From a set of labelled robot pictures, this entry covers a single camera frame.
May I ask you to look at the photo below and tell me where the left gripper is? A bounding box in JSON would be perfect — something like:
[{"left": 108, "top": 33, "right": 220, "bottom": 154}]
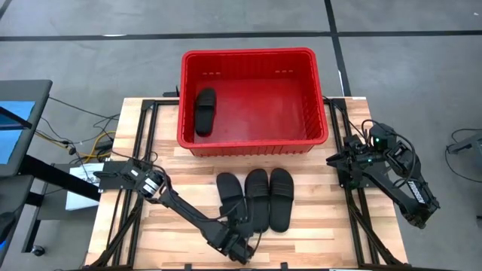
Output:
[{"left": 220, "top": 205, "right": 255, "bottom": 265}]

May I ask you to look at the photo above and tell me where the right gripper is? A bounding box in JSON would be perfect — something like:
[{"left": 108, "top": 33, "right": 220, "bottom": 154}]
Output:
[{"left": 325, "top": 135, "right": 377, "bottom": 171}]

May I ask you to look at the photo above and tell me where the black rubber slide sandal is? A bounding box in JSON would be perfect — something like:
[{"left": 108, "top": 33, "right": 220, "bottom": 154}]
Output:
[
  {"left": 215, "top": 172, "right": 246, "bottom": 227},
  {"left": 244, "top": 168, "right": 271, "bottom": 233},
  {"left": 194, "top": 87, "right": 218, "bottom": 138},
  {"left": 269, "top": 167, "right": 295, "bottom": 233}
]

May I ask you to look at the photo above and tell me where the red plastic bin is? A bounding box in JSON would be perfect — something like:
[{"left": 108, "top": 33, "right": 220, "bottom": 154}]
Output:
[{"left": 176, "top": 47, "right": 330, "bottom": 157}]

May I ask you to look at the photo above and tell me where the grey metal floor stand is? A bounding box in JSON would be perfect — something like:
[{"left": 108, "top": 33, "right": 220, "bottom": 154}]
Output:
[{"left": 446, "top": 129, "right": 482, "bottom": 156}]

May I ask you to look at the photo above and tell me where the white cardboard box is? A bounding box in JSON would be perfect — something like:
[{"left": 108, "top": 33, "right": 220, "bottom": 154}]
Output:
[{"left": 65, "top": 162, "right": 105, "bottom": 212}]

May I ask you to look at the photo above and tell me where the black monitor stand bar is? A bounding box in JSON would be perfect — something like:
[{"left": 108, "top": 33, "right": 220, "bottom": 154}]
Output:
[{"left": 17, "top": 154, "right": 102, "bottom": 202}]

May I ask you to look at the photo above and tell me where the dark grey desk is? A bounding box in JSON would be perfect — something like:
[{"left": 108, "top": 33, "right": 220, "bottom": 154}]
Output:
[{"left": 0, "top": 175, "right": 42, "bottom": 257}]

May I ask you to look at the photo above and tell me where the grey monitor with blue screen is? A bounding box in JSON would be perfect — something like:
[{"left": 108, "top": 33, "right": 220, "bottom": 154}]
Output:
[{"left": 0, "top": 79, "right": 53, "bottom": 178}]

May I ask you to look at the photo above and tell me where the black aluminium table frame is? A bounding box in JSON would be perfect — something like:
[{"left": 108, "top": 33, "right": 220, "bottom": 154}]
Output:
[
  {"left": 85, "top": 98, "right": 180, "bottom": 269},
  {"left": 322, "top": 96, "right": 407, "bottom": 269}
]

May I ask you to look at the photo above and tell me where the looped black floor cable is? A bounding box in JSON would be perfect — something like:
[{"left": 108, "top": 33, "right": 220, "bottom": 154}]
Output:
[{"left": 444, "top": 127, "right": 482, "bottom": 185}]

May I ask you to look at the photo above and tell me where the yellow floor cable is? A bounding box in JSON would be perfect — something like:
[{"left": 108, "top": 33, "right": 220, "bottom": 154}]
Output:
[{"left": 35, "top": 129, "right": 117, "bottom": 161}]

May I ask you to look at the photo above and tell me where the long black floor cable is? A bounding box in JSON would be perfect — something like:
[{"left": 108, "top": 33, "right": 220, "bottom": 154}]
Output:
[{"left": 47, "top": 96, "right": 121, "bottom": 121}]

